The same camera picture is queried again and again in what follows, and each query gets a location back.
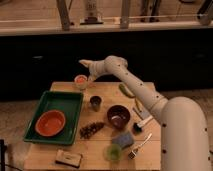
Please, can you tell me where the small dark metal cup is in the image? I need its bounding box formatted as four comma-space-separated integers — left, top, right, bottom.
90, 96, 102, 112

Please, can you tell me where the blue grey sponge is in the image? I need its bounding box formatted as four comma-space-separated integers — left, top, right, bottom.
112, 132, 134, 149

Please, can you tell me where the red apple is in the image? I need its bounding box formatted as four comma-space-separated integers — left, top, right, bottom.
76, 76, 86, 83

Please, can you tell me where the green cucumber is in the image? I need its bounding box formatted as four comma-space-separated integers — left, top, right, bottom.
119, 84, 135, 98

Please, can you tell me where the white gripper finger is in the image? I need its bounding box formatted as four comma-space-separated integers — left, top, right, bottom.
79, 59, 92, 67

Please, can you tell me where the silver fork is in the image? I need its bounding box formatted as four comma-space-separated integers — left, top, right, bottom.
128, 133, 152, 159

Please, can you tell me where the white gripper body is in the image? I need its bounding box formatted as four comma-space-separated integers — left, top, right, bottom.
89, 60, 107, 82

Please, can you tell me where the green plastic cup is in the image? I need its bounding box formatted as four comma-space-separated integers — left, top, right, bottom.
105, 144, 122, 161

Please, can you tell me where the black white brush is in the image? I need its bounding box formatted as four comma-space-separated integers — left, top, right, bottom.
133, 116, 153, 132

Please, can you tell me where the dark brown bowl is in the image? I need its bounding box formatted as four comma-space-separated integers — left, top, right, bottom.
107, 105, 130, 130

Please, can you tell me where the bunch of dark grapes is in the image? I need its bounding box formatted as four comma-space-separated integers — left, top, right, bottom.
79, 122, 105, 139

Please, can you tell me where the wooden block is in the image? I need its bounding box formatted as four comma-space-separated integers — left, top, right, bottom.
55, 150, 82, 168

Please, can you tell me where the orange bowl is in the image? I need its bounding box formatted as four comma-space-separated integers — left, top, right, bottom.
35, 110, 66, 137

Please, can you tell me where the grey spatula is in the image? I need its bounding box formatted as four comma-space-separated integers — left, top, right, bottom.
133, 99, 150, 120

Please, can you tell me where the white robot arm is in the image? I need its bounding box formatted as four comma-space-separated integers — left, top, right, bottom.
80, 55, 212, 171

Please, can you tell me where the green plastic tray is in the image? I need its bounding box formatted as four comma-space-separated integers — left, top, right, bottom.
24, 91, 83, 145

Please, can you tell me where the white paper cup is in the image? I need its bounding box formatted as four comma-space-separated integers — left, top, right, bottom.
74, 75, 87, 90

